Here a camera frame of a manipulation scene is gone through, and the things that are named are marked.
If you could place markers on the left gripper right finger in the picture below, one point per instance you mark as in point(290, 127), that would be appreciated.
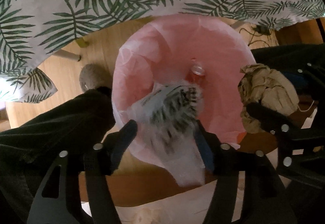
point(264, 193)

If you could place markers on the brown paper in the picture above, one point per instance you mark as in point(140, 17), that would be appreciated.
point(270, 88)

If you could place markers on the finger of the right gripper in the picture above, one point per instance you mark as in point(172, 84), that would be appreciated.
point(259, 118)

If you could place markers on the red cola can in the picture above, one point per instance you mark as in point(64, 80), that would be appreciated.
point(196, 73)

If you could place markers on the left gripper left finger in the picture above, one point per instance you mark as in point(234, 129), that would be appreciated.
point(75, 189)

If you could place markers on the clear plastic printed wrapper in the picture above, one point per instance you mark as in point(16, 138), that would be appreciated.
point(167, 124)

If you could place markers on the pink bag trash bin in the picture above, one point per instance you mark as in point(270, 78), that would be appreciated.
point(163, 52)

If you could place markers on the grey slipper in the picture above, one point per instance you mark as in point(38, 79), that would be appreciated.
point(93, 76)

